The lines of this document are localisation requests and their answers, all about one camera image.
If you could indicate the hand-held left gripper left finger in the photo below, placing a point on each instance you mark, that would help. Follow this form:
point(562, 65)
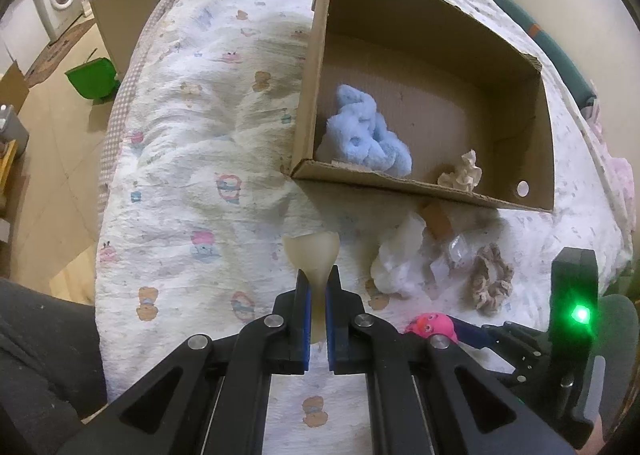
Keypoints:
point(303, 315)

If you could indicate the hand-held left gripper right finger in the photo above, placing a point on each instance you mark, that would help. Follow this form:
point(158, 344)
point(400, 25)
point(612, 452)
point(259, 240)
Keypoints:
point(332, 317)

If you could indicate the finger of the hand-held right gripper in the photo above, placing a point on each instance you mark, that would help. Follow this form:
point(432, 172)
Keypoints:
point(510, 345)

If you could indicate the beige soft rubber toy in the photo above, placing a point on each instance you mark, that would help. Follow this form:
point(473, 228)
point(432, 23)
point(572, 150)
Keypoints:
point(311, 255)

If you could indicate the pink plush toy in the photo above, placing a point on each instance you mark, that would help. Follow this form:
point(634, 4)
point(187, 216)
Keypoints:
point(430, 327)

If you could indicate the cream ruffled scrunchie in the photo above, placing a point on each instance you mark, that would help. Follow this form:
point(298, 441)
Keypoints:
point(462, 174)

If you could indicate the blue fluffy cloth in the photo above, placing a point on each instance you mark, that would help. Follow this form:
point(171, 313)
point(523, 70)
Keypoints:
point(367, 135)

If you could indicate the brown cardboard box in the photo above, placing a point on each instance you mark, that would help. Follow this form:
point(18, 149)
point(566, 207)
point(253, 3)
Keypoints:
point(425, 85)

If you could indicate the white soft plastic bag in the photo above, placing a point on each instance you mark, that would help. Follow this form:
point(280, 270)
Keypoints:
point(400, 260)

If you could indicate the beige knitted scrunchie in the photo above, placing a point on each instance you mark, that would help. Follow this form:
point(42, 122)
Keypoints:
point(492, 280)

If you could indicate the clear plastic wrapper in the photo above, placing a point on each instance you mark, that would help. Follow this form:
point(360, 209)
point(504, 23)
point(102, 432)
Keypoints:
point(457, 255)

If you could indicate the pink cloth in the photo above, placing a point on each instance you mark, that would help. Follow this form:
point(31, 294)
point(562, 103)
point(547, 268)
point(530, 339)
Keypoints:
point(617, 185)

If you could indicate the small brown cardboard piece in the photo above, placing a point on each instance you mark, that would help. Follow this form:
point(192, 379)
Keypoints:
point(439, 221)

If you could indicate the white printed blanket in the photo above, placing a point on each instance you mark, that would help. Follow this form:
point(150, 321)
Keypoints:
point(200, 160)

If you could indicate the teal pillow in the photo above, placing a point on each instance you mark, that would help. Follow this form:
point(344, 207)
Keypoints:
point(555, 50)

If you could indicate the person's dark trouser leg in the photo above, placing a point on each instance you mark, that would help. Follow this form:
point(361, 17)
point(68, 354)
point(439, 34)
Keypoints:
point(45, 360)

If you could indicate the green dustpan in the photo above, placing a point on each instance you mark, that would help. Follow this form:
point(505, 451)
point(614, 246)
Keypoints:
point(92, 80)

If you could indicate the beige cabinet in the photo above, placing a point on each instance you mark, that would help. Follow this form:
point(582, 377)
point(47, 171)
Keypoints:
point(125, 20)

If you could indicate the grey plastic container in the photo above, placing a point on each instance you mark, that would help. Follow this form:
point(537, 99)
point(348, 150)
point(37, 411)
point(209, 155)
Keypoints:
point(12, 127)

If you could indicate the brown patterned rug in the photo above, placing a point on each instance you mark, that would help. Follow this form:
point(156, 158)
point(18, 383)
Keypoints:
point(55, 52)

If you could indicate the flat cardboard box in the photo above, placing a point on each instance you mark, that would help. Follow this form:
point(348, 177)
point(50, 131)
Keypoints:
point(12, 87)

